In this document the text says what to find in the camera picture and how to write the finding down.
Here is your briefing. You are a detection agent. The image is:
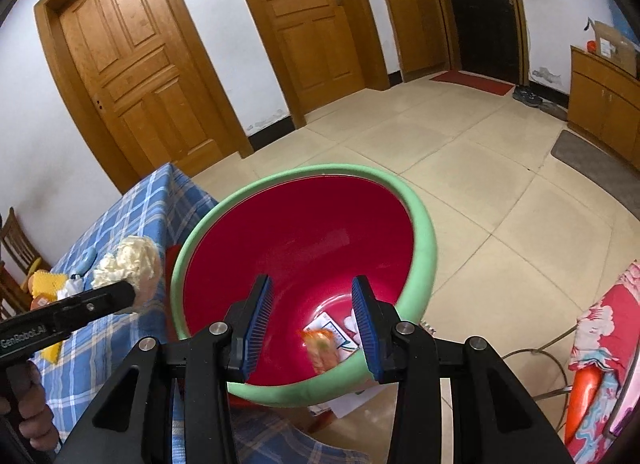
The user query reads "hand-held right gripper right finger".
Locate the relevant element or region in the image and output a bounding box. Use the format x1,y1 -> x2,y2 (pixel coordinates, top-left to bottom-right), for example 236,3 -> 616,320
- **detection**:
351,275 -> 576,464

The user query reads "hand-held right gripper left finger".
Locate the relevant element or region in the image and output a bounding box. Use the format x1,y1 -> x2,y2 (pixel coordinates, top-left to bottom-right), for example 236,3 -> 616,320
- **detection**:
52,274 -> 275,464

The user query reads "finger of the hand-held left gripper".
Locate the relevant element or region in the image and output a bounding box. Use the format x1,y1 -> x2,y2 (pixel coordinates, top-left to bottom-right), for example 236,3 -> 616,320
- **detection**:
50,281 -> 138,341

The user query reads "yellow foam net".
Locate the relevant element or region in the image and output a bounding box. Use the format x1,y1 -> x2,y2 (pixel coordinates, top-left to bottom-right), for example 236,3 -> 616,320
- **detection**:
27,270 -> 71,301

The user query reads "white tissue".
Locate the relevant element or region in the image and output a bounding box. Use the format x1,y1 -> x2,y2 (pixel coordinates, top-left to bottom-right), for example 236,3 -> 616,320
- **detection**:
91,235 -> 163,315

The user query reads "red basin with green rim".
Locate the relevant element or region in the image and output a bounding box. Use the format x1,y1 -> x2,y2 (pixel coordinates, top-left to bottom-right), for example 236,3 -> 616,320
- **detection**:
170,163 -> 437,407

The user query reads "person's left hand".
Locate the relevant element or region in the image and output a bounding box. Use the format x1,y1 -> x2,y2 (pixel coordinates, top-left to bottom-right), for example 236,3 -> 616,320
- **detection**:
0,361 -> 63,452

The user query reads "white printed card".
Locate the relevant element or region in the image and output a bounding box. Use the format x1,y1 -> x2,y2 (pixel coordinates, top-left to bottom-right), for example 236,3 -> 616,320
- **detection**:
304,311 -> 368,352

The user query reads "light blue curved object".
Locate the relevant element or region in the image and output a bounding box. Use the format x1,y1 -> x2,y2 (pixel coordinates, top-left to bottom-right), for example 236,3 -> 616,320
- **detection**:
70,246 -> 101,279

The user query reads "orange snack packet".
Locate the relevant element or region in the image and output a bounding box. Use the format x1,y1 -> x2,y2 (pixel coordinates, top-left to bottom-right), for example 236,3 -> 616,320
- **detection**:
298,329 -> 343,375

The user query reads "white paper sheet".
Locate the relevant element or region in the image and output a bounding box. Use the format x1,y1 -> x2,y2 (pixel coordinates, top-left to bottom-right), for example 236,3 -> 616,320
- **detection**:
307,384 -> 386,420

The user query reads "wooden chair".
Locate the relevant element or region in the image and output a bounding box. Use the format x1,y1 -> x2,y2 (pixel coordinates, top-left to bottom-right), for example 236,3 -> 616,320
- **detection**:
0,207 -> 51,320

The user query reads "blue plaid tablecloth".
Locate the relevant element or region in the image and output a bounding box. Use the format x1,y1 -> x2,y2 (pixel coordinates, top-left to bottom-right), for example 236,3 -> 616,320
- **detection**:
15,163 -> 396,464

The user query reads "orange plastic object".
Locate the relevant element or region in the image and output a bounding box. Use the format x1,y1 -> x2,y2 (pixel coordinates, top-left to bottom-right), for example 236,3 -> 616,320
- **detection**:
565,366 -> 603,445

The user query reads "wide wooden door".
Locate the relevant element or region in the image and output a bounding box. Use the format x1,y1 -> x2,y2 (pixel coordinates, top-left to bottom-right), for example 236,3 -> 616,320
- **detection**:
34,0 -> 255,195

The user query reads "red doormat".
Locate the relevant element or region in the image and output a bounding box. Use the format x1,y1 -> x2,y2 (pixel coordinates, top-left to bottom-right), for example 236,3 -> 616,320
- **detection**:
430,70 -> 515,96

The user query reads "grey floor mat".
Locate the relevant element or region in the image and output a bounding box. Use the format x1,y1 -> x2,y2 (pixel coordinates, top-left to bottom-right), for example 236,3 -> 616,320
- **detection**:
550,130 -> 640,217

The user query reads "pair of dark shoes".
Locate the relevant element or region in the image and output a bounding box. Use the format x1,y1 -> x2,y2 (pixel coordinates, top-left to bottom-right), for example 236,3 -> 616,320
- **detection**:
512,85 -> 543,107

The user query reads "wooden cabinet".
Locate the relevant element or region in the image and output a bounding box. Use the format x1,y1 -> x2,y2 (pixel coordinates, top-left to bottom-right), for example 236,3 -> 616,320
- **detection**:
567,45 -> 640,170

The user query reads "black entrance door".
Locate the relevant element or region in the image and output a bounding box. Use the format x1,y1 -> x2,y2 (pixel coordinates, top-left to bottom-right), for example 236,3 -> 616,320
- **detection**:
420,0 -> 530,86

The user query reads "cardboard box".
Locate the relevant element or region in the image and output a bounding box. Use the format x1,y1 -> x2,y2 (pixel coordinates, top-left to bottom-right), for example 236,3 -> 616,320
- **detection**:
586,19 -> 640,77

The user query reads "metal chair frame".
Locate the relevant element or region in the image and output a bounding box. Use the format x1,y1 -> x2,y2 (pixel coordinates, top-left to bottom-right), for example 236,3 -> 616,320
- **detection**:
502,324 -> 576,400

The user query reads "wooden wall panel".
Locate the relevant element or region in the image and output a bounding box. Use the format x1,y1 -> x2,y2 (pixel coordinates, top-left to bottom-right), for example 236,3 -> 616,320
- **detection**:
384,0 -> 450,82

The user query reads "wooden door with metal handle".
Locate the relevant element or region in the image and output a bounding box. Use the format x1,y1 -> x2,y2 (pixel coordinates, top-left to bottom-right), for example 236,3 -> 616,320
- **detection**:
222,0 -> 391,130

